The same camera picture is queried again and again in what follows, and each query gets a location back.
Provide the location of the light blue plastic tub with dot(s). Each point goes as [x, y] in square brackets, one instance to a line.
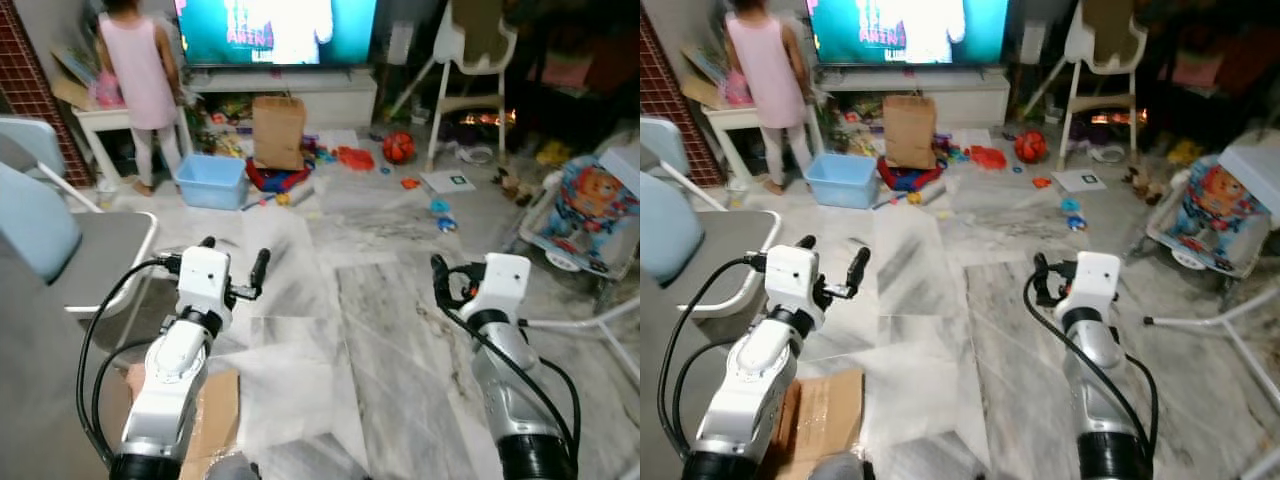
[212, 185]
[842, 185]

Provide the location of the brown plush toy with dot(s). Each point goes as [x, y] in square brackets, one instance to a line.
[515, 185]
[1145, 185]

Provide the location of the child in pink sleeveless dress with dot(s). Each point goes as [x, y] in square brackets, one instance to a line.
[140, 70]
[765, 70]

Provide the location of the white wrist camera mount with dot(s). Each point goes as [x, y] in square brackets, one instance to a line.
[508, 280]
[793, 280]
[205, 280]
[1095, 280]

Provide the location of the brown paper bag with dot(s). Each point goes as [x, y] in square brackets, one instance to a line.
[278, 135]
[910, 132]

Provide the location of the white bowl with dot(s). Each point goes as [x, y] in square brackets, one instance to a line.
[477, 155]
[1107, 154]

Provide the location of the red toy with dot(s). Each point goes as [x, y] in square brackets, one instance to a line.
[355, 158]
[988, 158]

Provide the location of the grey left robot leg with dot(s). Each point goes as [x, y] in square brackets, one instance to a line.
[232, 468]
[838, 468]

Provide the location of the white paper with marker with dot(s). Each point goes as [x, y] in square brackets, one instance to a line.
[440, 182]
[1075, 180]

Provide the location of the small white table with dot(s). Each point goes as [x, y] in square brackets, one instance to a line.
[100, 118]
[725, 118]

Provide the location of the brown cardboard sheet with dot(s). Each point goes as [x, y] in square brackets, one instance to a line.
[835, 420]
[220, 420]

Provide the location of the grey chair light blue backrest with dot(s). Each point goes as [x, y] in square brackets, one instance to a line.
[660, 140]
[730, 255]
[100, 260]
[30, 140]

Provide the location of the white television stand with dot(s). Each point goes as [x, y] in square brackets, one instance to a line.
[330, 100]
[965, 100]

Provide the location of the colourful baby bouncer seat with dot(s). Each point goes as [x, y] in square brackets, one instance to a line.
[1215, 200]
[590, 200]

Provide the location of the white high chair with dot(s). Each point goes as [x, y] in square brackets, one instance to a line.
[1080, 45]
[445, 45]

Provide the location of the flat screen television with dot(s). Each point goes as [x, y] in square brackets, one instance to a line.
[270, 30]
[900, 30]

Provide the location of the orange ball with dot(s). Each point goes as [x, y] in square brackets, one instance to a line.
[1030, 147]
[398, 148]

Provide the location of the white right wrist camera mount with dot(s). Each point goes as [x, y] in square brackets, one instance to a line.
[508, 280]
[1095, 280]

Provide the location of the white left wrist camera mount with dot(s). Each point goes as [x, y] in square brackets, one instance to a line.
[793, 280]
[205, 280]

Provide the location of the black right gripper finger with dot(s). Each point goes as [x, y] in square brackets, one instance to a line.
[440, 275]
[1040, 275]

